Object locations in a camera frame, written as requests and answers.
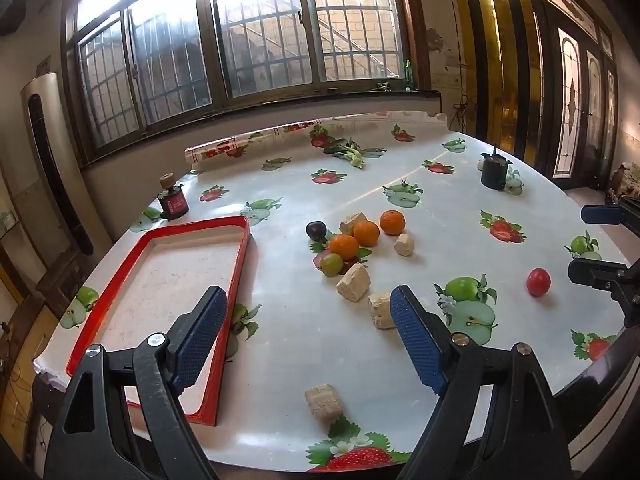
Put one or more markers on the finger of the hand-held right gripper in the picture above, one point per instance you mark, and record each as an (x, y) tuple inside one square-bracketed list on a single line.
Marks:
[(600, 214), (600, 275)]

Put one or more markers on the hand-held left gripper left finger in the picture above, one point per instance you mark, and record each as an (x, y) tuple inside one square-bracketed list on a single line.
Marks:
[(200, 345)]

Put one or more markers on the standing air conditioner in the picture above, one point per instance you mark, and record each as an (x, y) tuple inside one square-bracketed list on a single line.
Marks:
[(55, 160)]

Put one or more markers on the barred window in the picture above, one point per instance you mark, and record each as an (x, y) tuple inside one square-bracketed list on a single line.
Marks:
[(250, 35)]

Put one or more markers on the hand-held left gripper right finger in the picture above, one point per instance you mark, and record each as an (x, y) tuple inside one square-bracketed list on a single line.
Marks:
[(417, 345)]

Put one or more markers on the green grape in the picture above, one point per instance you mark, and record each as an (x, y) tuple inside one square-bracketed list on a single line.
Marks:
[(331, 263)]

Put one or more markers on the fruit-print tablecloth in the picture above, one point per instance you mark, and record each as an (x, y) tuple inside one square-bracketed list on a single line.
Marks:
[(300, 350)]

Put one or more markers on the beige ridged block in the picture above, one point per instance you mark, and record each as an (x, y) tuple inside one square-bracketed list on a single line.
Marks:
[(324, 400), (381, 310), (351, 220), (353, 282), (404, 244)]

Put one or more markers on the black cup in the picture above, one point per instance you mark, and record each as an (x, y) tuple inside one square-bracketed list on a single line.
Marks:
[(495, 172)]

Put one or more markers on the stained glass door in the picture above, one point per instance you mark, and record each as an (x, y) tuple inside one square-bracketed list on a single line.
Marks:
[(570, 100)]

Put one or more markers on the dark bottle with cork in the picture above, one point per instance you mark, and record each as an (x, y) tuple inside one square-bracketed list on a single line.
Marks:
[(172, 202)]

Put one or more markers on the green leafy vegetable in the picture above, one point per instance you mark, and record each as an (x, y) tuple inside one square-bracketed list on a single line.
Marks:
[(347, 151)]

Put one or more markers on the dark purple plum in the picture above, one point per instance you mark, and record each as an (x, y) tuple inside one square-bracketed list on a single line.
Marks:
[(316, 230)]

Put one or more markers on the red-rimmed tray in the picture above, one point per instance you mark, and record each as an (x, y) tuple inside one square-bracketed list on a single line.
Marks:
[(165, 280)]

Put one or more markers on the green bottle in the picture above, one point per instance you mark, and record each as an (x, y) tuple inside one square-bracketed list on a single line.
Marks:
[(408, 76)]

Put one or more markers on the red tomato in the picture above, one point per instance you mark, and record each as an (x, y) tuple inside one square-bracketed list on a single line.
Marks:
[(538, 281)]

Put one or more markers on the orange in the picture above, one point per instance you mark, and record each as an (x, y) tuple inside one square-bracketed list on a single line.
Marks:
[(392, 222), (344, 247), (366, 232)]

